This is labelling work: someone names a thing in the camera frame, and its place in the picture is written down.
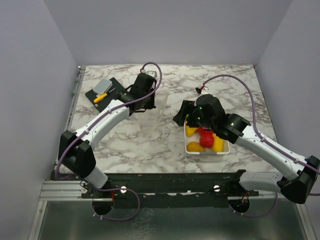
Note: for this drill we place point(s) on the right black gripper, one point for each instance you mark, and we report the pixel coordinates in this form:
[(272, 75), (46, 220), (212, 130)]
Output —
[(186, 107)]

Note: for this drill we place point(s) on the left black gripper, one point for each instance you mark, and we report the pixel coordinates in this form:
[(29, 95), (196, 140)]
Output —
[(151, 104)]

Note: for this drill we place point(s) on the clear zip top bag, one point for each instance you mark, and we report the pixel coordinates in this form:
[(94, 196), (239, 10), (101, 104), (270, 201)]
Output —
[(157, 113)]

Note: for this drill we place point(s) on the red strawberry toy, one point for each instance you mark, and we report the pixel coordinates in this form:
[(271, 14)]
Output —
[(206, 139)]

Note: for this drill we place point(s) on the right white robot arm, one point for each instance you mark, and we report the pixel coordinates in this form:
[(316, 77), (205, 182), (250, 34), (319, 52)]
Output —
[(296, 174)]

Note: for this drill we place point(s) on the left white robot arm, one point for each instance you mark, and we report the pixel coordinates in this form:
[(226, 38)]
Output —
[(76, 149)]

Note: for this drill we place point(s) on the red apple toy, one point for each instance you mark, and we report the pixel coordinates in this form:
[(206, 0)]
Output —
[(203, 129)]

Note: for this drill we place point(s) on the white plastic basket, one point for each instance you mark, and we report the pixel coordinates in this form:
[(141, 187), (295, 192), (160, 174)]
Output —
[(208, 151)]

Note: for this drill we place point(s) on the yellow orange mango toy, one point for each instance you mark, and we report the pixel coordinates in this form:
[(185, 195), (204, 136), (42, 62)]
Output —
[(195, 147)]

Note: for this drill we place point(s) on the grey plastic box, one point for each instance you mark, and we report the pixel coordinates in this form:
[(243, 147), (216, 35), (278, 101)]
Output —
[(102, 86)]

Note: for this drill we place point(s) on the yellow lemon toy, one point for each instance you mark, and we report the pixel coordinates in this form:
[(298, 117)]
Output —
[(218, 144)]

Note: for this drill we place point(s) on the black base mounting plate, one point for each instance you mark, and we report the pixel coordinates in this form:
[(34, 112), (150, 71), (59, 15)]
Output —
[(158, 190)]

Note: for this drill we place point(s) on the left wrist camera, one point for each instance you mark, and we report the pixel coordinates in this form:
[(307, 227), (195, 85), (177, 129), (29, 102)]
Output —
[(152, 73)]

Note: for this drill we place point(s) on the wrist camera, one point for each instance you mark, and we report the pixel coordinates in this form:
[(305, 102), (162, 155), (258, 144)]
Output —
[(202, 90), (152, 73)]

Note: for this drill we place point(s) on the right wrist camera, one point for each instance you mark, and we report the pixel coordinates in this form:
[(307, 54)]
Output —
[(202, 90)]

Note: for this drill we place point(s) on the aluminium rail frame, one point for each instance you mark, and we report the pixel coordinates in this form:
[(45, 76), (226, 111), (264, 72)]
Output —
[(54, 194)]

